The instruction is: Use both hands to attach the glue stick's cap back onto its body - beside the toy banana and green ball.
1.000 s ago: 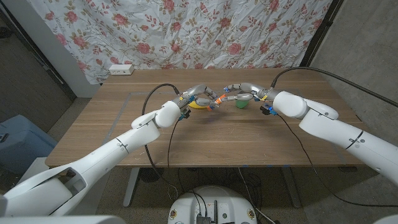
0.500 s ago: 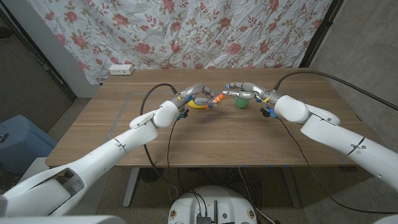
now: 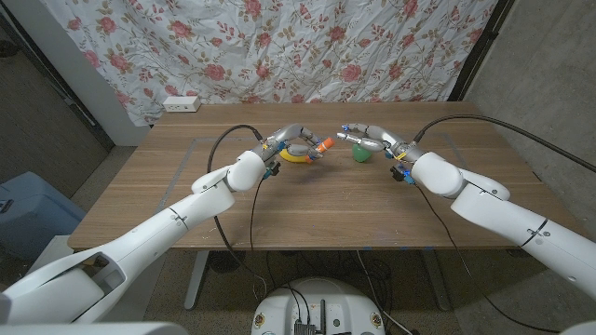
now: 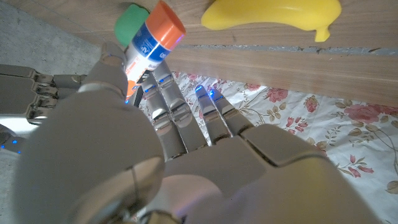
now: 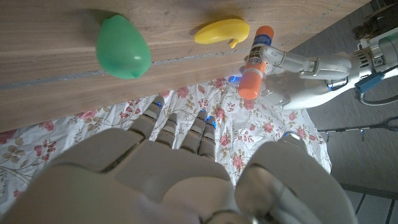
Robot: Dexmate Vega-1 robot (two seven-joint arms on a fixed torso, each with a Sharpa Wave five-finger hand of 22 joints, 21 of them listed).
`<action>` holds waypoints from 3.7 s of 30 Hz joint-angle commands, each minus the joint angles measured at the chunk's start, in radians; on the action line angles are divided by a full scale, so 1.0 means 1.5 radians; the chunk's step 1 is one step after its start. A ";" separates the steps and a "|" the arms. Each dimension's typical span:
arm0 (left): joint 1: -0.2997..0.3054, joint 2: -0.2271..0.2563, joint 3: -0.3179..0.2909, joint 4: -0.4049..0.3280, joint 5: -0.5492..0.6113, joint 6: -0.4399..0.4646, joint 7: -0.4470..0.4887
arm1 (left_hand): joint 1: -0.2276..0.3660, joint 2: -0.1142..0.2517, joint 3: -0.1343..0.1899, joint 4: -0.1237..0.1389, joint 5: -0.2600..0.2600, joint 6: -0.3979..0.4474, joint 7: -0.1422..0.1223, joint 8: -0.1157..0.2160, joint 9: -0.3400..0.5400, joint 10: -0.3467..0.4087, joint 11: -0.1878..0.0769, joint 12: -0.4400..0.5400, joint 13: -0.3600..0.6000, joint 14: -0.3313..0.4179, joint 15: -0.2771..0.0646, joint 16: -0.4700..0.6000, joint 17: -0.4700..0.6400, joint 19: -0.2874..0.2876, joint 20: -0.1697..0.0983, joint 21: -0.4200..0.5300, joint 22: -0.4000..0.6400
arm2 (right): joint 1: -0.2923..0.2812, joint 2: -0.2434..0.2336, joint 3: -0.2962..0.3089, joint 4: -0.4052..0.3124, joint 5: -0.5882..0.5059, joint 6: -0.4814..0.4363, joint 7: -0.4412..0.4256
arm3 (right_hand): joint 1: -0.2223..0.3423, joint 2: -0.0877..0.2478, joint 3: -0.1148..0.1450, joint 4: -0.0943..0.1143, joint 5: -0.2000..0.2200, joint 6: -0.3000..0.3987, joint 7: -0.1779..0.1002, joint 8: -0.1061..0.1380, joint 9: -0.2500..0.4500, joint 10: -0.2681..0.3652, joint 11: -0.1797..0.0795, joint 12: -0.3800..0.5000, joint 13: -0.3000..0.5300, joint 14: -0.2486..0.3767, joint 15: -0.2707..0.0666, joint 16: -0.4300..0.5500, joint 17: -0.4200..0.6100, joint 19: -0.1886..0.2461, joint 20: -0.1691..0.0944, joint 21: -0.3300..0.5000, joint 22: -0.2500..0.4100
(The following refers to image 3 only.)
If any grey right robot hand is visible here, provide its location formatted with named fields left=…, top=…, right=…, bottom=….
left=335, top=122, right=427, bottom=164

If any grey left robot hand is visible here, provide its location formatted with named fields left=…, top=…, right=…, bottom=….
left=253, top=123, right=327, bottom=165

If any yellow toy banana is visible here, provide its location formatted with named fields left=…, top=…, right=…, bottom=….
left=279, top=147, right=314, bottom=165

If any green ball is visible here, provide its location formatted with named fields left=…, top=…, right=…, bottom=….
left=351, top=142, right=373, bottom=164

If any floral backdrop cloth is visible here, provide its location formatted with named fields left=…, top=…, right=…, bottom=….
left=41, top=0, right=499, bottom=127

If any grey tape outline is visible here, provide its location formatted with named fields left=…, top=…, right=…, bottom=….
left=160, top=133, right=490, bottom=210

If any white power strip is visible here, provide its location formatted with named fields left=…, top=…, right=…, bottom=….
left=162, top=95, right=202, bottom=114

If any black backdrop stand pole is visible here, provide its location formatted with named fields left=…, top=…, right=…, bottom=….
left=447, top=0, right=516, bottom=102

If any grey table leg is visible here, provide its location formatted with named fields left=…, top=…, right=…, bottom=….
left=421, top=249, right=453, bottom=312
left=183, top=250, right=210, bottom=311

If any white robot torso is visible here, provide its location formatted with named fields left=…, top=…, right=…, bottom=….
left=251, top=277, right=386, bottom=335

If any blue plastic bin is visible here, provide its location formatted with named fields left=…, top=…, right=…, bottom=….
left=0, top=170, right=86, bottom=261

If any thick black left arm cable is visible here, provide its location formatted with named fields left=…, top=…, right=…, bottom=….
left=206, top=124, right=267, bottom=299

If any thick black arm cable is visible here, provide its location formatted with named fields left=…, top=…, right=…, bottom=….
left=206, top=124, right=267, bottom=299
left=412, top=114, right=596, bottom=174

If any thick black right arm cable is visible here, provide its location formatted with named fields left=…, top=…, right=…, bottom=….
left=412, top=114, right=596, bottom=174

